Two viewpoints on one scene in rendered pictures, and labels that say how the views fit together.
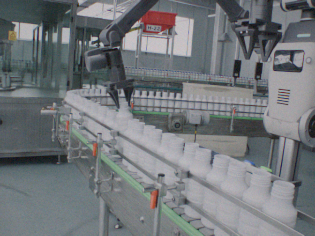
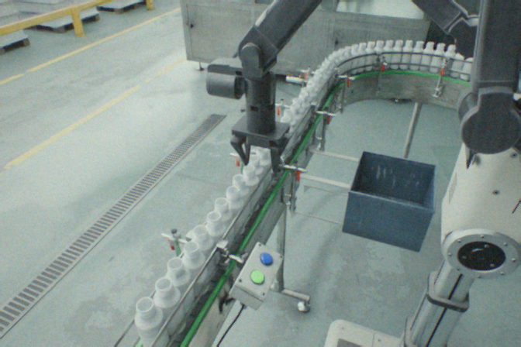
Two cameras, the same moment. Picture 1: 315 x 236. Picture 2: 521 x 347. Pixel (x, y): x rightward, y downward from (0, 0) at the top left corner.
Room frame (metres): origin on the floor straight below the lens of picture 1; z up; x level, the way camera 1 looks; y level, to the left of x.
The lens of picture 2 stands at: (0.40, -0.74, 1.85)
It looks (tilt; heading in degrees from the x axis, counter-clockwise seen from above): 36 degrees down; 51
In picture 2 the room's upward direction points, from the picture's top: straight up
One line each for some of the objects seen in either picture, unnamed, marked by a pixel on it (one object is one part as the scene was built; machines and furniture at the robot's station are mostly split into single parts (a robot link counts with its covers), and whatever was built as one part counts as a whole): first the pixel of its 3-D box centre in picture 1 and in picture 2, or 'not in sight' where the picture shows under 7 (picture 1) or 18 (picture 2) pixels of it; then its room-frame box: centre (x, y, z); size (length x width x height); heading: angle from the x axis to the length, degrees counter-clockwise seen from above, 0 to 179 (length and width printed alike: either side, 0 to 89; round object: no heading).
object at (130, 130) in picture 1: (132, 142); (262, 168); (1.08, 0.08, 1.08); 0.06 x 0.06 x 0.17
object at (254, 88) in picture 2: not in sight; (257, 87); (0.80, -0.24, 1.57); 0.07 x 0.06 x 0.07; 119
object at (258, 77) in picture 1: (257, 71); not in sight; (7.20, -2.23, 1.55); 0.17 x 0.15 x 0.42; 101
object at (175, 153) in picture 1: (174, 168); (222, 223); (0.82, -0.06, 1.08); 0.06 x 0.06 x 0.17
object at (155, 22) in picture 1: (152, 69); not in sight; (8.04, 0.22, 1.40); 0.92 x 0.72 x 2.80; 101
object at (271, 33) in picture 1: (262, 43); (268, 150); (0.81, -0.26, 1.44); 0.07 x 0.07 x 0.09; 29
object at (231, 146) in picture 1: (213, 119); not in sight; (5.43, -1.00, 0.59); 1.10 x 0.62 x 1.18; 101
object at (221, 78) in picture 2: not in sight; (239, 68); (0.78, -0.21, 1.60); 0.12 x 0.09 x 0.12; 119
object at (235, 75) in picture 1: (236, 69); not in sight; (7.09, -1.69, 1.55); 0.17 x 0.15 x 0.42; 101
